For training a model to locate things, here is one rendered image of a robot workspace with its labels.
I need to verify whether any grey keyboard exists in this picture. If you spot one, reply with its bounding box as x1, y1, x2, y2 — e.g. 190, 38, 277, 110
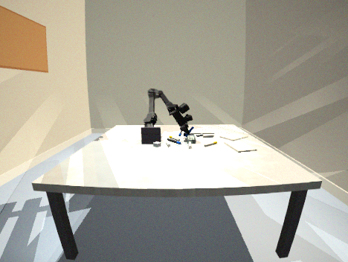
187, 134, 196, 144

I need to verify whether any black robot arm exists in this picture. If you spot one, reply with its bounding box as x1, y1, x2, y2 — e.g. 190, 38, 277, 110
144, 89, 193, 127

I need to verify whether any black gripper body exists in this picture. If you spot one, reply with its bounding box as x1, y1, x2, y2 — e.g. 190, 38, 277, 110
176, 116, 189, 131

